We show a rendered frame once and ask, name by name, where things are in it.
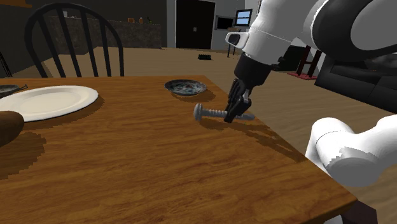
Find blue window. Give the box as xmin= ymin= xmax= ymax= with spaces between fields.
xmin=233 ymin=8 xmax=253 ymax=27

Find red floor mat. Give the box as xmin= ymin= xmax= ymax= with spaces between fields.
xmin=286 ymin=71 xmax=317 ymax=81

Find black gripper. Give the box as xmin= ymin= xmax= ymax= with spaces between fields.
xmin=223 ymin=53 xmax=274 ymax=124

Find brown rounded object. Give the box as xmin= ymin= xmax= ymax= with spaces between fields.
xmin=0 ymin=110 xmax=25 ymax=148

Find white plate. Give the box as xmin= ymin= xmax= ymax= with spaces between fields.
xmin=0 ymin=85 xmax=99 ymax=123

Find black double door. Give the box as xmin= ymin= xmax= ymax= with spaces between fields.
xmin=176 ymin=0 xmax=216 ymax=50

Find dark grey dish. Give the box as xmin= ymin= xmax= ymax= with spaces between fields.
xmin=0 ymin=83 xmax=29 ymax=99

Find dark kitchen counter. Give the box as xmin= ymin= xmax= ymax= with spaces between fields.
xmin=46 ymin=15 xmax=163 ymax=55

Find black sofa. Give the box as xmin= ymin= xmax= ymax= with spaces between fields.
xmin=314 ymin=52 xmax=397 ymax=115

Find black spindle-back chair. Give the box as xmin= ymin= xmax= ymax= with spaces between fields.
xmin=24 ymin=2 xmax=125 ymax=78

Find dark wall picture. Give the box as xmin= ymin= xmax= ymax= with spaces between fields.
xmin=216 ymin=15 xmax=234 ymax=31

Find dark patterned bowl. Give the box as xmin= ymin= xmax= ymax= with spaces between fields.
xmin=164 ymin=79 xmax=208 ymax=97

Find red wooden stool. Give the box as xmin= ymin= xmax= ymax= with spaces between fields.
xmin=295 ymin=45 xmax=324 ymax=78

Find large grey screw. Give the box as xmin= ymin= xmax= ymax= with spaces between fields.
xmin=193 ymin=103 xmax=256 ymax=122

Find wooden table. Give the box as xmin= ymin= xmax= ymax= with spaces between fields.
xmin=0 ymin=75 xmax=358 ymax=224

